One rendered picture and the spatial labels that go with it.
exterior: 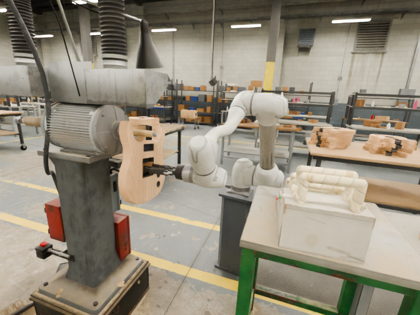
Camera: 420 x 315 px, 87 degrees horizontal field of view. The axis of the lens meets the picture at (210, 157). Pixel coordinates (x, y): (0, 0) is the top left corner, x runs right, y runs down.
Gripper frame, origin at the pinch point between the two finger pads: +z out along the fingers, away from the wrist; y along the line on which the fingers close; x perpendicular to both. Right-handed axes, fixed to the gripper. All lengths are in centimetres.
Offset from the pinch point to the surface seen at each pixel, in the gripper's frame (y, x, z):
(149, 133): -5.8, 18.0, -3.3
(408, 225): 24, -15, -124
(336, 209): -19, 0, -83
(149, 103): -19.6, 30.6, -11.7
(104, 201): 4.5, -25.7, 33.1
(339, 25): 1038, 506, -244
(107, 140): -11.0, 12.9, 17.1
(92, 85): -22.7, 36.4, 14.1
